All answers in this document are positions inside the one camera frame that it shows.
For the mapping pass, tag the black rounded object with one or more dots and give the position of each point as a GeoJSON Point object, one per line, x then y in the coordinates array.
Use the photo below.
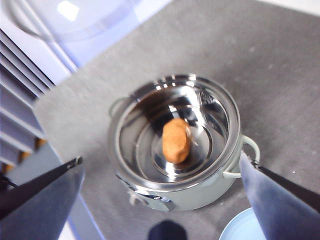
{"type": "Point", "coordinates": [166, 231]}

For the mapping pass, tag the brown potato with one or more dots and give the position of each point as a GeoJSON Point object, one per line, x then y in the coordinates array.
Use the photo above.
{"type": "Point", "coordinates": [175, 142]}

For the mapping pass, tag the grey slatted rack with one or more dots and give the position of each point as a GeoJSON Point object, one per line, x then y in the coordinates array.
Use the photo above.
{"type": "Point", "coordinates": [15, 105]}

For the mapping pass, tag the blue round plate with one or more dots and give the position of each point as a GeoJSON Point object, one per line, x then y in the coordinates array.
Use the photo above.
{"type": "Point", "coordinates": [237, 227]}

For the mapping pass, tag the pale green electric steamer pot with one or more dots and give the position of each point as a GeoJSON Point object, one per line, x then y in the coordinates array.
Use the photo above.
{"type": "Point", "coordinates": [200, 192]}

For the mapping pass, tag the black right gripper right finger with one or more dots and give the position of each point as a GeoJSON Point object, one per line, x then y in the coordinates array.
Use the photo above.
{"type": "Point", "coordinates": [287, 207]}

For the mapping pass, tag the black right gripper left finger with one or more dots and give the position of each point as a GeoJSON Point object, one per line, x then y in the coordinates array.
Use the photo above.
{"type": "Point", "coordinates": [37, 207]}

